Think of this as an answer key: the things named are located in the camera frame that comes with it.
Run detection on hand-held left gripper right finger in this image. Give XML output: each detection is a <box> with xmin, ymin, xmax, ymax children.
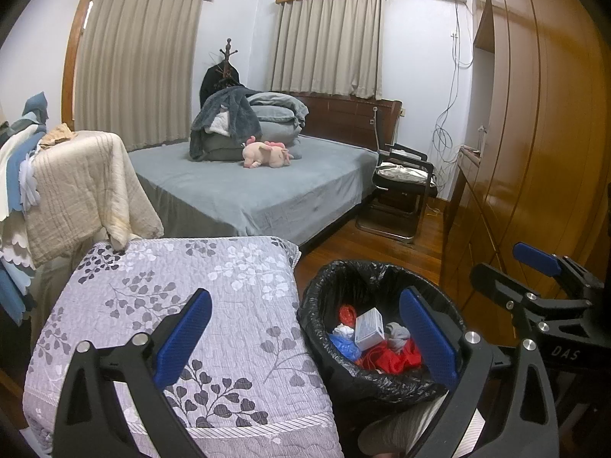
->
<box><xmin>399</xmin><ymin>286</ymin><xmax>560</xmax><ymax>458</ymax></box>

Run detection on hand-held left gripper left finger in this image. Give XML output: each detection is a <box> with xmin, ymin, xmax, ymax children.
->
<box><xmin>52</xmin><ymin>289</ymin><xmax>213</xmax><ymax>458</ymax></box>

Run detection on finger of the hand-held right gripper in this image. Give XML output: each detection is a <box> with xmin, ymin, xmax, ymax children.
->
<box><xmin>470</xmin><ymin>263</ymin><xmax>585</xmax><ymax>318</ymax></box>
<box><xmin>513</xmin><ymin>242</ymin><xmax>605</xmax><ymax>297</ymax></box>

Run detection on red cloth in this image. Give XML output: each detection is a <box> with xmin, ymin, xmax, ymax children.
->
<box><xmin>358</xmin><ymin>339</ymin><xmax>423</xmax><ymax>373</ymax></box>

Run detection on white cardboard box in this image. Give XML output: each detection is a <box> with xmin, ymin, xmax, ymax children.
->
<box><xmin>354</xmin><ymin>308</ymin><xmax>385</xmax><ymax>351</ymax></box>

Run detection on blue plastic wrapper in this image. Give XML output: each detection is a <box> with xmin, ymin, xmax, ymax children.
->
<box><xmin>328</xmin><ymin>333</ymin><xmax>362</xmax><ymax>362</ymax></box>

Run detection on black-lined trash bin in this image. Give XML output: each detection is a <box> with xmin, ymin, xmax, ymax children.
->
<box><xmin>296</xmin><ymin>260</ymin><xmax>466</xmax><ymax>411</ymax></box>

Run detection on grey floral quilted cover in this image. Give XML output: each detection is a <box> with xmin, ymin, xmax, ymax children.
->
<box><xmin>23</xmin><ymin>235</ymin><xmax>344</xmax><ymax>458</ymax></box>

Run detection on wooden side desk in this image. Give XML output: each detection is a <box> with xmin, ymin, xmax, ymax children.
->
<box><xmin>441</xmin><ymin>145</ymin><xmax>483</xmax><ymax>249</ymax></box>

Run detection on black folding chair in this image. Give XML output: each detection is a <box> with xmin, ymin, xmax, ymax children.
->
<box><xmin>356</xmin><ymin>143</ymin><xmax>439</xmax><ymax>244</ymax></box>

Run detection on wooden wardrobe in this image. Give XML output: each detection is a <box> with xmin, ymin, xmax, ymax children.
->
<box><xmin>439</xmin><ymin>0</ymin><xmax>611</xmax><ymax>306</ymax></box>

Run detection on white chair cushion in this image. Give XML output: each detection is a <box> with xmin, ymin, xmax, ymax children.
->
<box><xmin>375</xmin><ymin>162</ymin><xmax>430</xmax><ymax>183</ymax></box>

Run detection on wooden bed with grey sheet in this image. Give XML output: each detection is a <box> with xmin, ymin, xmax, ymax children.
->
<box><xmin>129</xmin><ymin>93</ymin><xmax>402</xmax><ymax>249</ymax></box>

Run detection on beige quilt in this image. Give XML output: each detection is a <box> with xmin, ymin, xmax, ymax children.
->
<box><xmin>21</xmin><ymin>131</ymin><xmax>165</xmax><ymax>268</ymax></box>

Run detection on dark green pillow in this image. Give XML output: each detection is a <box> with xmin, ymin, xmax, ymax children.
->
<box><xmin>198</xmin><ymin>134</ymin><xmax>249</xmax><ymax>160</ymax></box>

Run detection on pink plush toy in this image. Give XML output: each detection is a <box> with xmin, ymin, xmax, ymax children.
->
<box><xmin>241</xmin><ymin>136</ymin><xmax>293</xmax><ymax>170</ymax></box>

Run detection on light blue scalloped cloth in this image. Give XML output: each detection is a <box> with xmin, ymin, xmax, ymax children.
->
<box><xmin>19</xmin><ymin>153</ymin><xmax>44</xmax><ymax>211</ymax></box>

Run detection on grey pillow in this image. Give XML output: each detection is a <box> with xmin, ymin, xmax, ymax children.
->
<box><xmin>258</xmin><ymin>121</ymin><xmax>304</xmax><ymax>145</ymax></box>

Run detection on dark grey fleece blanket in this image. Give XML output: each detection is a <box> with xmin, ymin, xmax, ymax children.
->
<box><xmin>189</xmin><ymin>87</ymin><xmax>263</xmax><ymax>162</ymax></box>

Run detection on small tan cloth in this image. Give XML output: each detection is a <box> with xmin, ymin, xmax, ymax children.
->
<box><xmin>38</xmin><ymin>123</ymin><xmax>77</xmax><ymax>148</ymax></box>

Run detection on black coat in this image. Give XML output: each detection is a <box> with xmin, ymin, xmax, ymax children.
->
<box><xmin>199</xmin><ymin>64</ymin><xmax>242</xmax><ymax>110</ymax></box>

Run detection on folded grey duvet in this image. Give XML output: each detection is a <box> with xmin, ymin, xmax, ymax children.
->
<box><xmin>246</xmin><ymin>92</ymin><xmax>310</xmax><ymax>127</ymax></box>

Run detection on wide beige curtain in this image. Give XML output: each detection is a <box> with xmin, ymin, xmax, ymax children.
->
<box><xmin>76</xmin><ymin>0</ymin><xmax>206</xmax><ymax>151</ymax></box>

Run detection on blue grey cloth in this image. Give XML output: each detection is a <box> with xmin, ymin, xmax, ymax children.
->
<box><xmin>21</xmin><ymin>92</ymin><xmax>49</xmax><ymax>127</ymax></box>

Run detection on narrow beige curtain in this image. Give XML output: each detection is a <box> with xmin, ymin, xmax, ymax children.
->
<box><xmin>271</xmin><ymin>0</ymin><xmax>385</xmax><ymax>101</ymax></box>

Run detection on wooden coat rack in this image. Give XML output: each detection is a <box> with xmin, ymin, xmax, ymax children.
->
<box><xmin>217</xmin><ymin>37</ymin><xmax>239</xmax><ymax>89</ymax></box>

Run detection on hanging wall cables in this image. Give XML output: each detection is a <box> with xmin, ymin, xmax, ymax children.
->
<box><xmin>432</xmin><ymin>0</ymin><xmax>475</xmax><ymax>187</ymax></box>

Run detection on white charging cable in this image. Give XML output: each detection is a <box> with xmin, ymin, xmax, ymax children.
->
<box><xmin>370</xmin><ymin>105</ymin><xmax>383</xmax><ymax>151</ymax></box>

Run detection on wooden window frame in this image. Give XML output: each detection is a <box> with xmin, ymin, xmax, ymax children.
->
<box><xmin>61</xmin><ymin>0</ymin><xmax>96</xmax><ymax>132</ymax></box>

